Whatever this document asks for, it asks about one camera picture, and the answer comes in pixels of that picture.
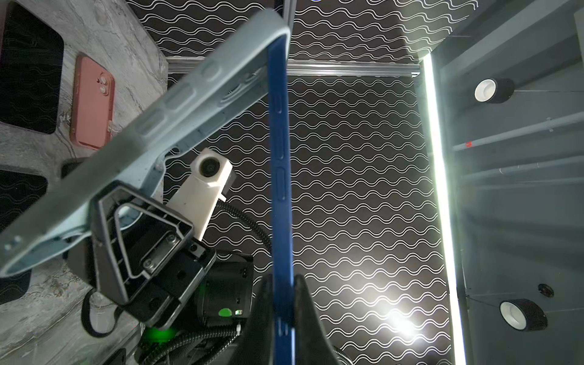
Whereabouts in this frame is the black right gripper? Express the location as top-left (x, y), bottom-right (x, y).
top-left (66, 181), bottom-right (216, 329)

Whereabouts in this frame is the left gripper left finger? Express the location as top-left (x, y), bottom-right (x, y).
top-left (229, 275), bottom-right (275, 365)

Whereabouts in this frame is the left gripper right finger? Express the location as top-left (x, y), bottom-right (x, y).
top-left (294, 275), bottom-right (339, 365)

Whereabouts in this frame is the black phone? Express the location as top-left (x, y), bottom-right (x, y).
top-left (1, 170), bottom-right (48, 304)
top-left (268, 36), bottom-right (295, 364)

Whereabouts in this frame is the pink phone case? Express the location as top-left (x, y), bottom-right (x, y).
top-left (70, 55), bottom-right (116, 150)

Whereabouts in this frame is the black phone case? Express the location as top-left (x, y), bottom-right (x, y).
top-left (60, 158), bottom-right (88, 179)

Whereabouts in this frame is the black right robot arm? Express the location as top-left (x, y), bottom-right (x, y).
top-left (68, 182), bottom-right (271, 364)

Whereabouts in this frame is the led light strip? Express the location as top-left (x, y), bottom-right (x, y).
top-left (421, 53), bottom-right (467, 364)

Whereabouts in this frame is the ceiling spot lamp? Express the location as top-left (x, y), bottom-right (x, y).
top-left (499, 299), bottom-right (548, 332)
top-left (474, 78), bottom-right (516, 103)

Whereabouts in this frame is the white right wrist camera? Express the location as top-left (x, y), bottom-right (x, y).
top-left (167, 148), bottom-right (236, 241)

